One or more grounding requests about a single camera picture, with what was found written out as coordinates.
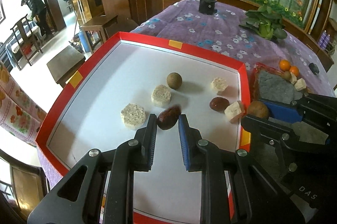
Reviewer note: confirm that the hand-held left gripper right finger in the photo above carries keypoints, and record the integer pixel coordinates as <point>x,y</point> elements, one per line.
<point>184,142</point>

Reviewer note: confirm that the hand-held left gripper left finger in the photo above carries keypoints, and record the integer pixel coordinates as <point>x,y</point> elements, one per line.
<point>151,139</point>

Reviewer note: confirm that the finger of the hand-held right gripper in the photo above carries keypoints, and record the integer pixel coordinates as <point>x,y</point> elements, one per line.
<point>263,126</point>
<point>284,111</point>

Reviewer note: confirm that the brown potato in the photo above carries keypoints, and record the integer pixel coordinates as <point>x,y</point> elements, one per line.
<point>258,109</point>

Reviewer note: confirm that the dark red date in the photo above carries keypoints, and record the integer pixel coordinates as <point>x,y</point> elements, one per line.
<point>168,117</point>

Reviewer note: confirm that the red cardboard box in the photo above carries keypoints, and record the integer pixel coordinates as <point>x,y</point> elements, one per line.
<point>110,81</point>

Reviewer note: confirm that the round rice cake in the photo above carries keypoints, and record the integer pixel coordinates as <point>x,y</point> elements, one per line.
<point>161,96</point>
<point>133,116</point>

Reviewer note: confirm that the beige cake cube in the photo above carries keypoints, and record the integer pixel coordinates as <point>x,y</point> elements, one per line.
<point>293,79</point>
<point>300,85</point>

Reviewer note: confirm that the tofu cube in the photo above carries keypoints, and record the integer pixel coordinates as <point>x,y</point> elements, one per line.
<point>234,112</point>

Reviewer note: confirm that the brown round fruit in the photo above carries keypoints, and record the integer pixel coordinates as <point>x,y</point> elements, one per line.
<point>174,80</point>
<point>287,75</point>

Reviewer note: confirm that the orange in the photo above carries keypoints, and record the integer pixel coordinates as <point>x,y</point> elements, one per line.
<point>284,65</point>
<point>294,70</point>

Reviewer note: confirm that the brown chestnut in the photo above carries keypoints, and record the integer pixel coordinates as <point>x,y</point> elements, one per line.
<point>218,103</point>

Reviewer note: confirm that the black car key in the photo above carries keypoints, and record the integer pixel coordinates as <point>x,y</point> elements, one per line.
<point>313,68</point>

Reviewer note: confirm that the hexagonal rice cake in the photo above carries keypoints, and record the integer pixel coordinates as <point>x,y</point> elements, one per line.
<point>219,85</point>

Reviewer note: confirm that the bok choy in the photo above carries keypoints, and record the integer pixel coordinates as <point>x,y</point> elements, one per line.
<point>266,27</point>

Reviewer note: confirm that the dark wooden stool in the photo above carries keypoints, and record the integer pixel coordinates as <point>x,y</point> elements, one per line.
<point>65,63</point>

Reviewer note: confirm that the purple floral tablecloth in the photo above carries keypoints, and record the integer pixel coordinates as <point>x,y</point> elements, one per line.
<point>197,26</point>

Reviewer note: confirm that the blue bucket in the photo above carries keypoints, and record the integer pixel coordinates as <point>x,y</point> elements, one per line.
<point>84,42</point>

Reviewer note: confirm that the wooden side table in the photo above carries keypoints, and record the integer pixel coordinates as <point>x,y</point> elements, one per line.
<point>98,25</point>

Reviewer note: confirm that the black cylindrical motor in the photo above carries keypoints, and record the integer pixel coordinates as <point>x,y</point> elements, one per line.
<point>206,6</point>

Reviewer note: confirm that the wooden chair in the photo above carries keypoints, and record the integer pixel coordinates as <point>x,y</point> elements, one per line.
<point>23,181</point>
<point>23,37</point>

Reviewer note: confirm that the floral printed cloth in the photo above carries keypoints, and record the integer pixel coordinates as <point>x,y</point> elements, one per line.
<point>18,108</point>

